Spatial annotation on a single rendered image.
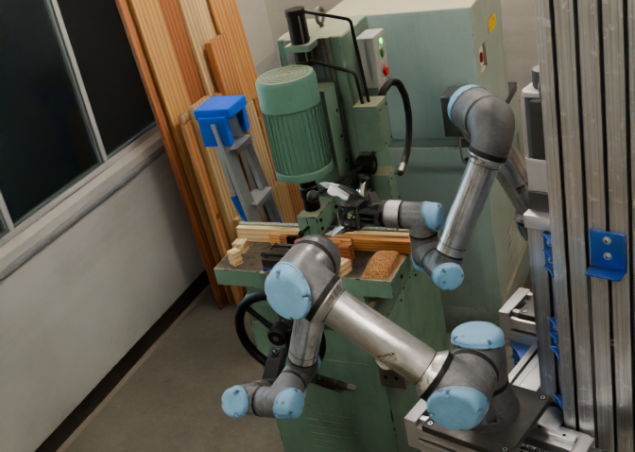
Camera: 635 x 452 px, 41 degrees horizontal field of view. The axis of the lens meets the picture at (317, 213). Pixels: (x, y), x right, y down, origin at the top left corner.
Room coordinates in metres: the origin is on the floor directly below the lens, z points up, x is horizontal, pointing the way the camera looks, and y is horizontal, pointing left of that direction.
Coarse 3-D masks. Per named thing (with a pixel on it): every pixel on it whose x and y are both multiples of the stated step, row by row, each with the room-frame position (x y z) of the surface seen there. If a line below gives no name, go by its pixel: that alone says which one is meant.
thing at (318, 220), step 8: (320, 200) 2.38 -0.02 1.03; (328, 200) 2.37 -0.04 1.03; (320, 208) 2.32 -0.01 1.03; (328, 208) 2.34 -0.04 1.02; (304, 216) 2.29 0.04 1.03; (312, 216) 2.28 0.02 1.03; (320, 216) 2.29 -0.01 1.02; (328, 216) 2.33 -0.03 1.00; (304, 224) 2.29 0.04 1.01; (312, 224) 2.28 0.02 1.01; (320, 224) 2.28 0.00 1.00; (328, 224) 2.32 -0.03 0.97; (312, 232) 2.28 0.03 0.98; (320, 232) 2.27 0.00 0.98
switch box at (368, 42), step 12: (360, 36) 2.53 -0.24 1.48; (372, 36) 2.50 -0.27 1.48; (384, 36) 2.56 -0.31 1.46; (360, 48) 2.50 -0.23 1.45; (372, 48) 2.48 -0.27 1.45; (384, 48) 2.54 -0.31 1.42; (372, 60) 2.49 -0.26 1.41; (384, 60) 2.53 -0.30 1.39; (372, 72) 2.49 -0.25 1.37; (372, 84) 2.49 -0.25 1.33
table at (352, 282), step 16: (256, 256) 2.35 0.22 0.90; (368, 256) 2.21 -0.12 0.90; (224, 272) 2.32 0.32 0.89; (240, 272) 2.29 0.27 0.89; (256, 272) 2.26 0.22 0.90; (352, 272) 2.13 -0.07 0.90; (400, 272) 2.10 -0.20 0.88; (352, 288) 2.10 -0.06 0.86; (368, 288) 2.08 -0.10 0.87; (384, 288) 2.05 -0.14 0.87
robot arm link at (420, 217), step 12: (408, 204) 1.97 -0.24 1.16; (420, 204) 1.95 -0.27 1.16; (432, 204) 1.94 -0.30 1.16; (408, 216) 1.94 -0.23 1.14; (420, 216) 1.93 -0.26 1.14; (432, 216) 1.92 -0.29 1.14; (444, 216) 1.95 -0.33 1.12; (408, 228) 1.95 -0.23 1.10; (420, 228) 1.93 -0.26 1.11; (432, 228) 1.92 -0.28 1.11
